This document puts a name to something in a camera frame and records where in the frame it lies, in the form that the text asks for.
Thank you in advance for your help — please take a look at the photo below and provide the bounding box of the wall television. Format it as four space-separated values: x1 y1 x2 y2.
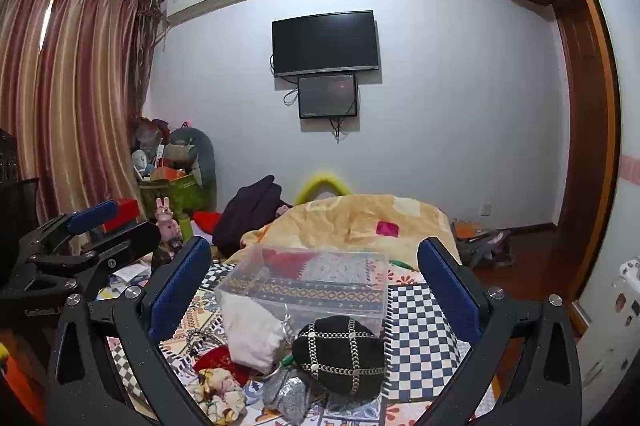
271 10 377 78

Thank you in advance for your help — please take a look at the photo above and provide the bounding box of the red box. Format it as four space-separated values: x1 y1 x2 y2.
102 199 141 233

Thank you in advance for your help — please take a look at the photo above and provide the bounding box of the white sliding wardrobe door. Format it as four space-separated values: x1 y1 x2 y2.
567 0 640 407

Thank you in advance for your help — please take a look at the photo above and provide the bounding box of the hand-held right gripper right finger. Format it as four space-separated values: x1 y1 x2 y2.
416 236 583 426

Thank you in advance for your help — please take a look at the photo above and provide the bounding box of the black studded pouch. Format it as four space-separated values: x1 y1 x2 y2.
291 315 389 398

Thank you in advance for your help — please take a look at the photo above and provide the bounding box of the patterned bed sheet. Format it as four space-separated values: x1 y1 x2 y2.
100 251 501 426

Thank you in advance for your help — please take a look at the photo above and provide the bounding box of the pile of papers and books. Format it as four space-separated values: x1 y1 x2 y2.
97 262 154 303

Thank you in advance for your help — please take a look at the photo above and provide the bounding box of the yellow plush ring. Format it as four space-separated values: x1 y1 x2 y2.
295 172 350 206

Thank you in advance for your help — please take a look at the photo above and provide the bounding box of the grey plush toy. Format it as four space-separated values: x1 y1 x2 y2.
165 126 219 213

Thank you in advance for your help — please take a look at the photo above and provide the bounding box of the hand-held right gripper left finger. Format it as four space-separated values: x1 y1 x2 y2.
46 236 213 426

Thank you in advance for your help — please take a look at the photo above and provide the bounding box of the silver glitter pouch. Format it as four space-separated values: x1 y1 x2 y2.
262 368 311 425

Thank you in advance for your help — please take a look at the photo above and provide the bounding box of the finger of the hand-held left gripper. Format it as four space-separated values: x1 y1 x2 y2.
29 221 162 281
20 199 121 258

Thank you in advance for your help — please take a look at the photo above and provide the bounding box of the small wall monitor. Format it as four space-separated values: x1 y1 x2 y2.
298 73 358 120

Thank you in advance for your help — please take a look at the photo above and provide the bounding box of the green storage bag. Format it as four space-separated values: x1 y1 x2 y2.
140 173 209 228

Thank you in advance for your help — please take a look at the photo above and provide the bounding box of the white cloth bag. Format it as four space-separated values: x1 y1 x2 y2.
220 290 294 370

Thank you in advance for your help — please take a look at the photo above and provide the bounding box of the clear plastic box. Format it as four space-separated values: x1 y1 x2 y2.
215 245 390 338

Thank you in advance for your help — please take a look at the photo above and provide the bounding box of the red plastic bag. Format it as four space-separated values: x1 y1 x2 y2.
134 117 172 153

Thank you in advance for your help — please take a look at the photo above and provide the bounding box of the striped curtain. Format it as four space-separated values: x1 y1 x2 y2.
0 0 162 252

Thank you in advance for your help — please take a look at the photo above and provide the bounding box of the small white fan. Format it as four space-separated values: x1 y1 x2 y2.
132 150 152 180

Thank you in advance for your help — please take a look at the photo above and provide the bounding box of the dark purple clothing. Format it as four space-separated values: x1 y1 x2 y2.
212 175 287 258

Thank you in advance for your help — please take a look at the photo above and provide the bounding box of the red drawstring pouch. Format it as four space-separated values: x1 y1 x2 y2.
192 346 236 375

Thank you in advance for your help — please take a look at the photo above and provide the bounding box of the yellow blanket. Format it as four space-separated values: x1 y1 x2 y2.
240 193 462 273

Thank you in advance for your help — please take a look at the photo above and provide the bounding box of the pink rabbit toy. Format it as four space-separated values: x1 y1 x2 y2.
155 196 182 243

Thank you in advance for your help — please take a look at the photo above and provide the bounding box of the grey purple bag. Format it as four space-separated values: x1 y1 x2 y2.
450 219 514 270

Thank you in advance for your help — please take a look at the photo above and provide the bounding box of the wooden door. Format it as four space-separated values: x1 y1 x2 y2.
552 1 603 234

